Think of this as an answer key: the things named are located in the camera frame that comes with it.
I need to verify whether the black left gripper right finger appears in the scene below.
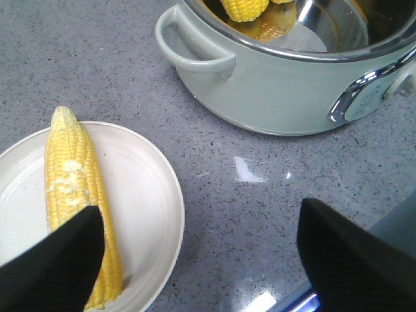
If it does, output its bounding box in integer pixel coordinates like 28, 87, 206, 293
297, 198, 415, 311

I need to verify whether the white round plate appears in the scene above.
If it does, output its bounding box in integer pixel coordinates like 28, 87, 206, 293
1, 122, 185, 311

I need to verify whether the pale yellow corn cob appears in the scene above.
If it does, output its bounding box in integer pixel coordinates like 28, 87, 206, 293
44, 106, 123, 311

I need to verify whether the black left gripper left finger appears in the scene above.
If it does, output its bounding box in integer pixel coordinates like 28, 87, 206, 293
1, 206, 105, 311

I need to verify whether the sage green electric cooker pot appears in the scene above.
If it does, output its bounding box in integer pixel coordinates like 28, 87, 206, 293
155, 1, 415, 136

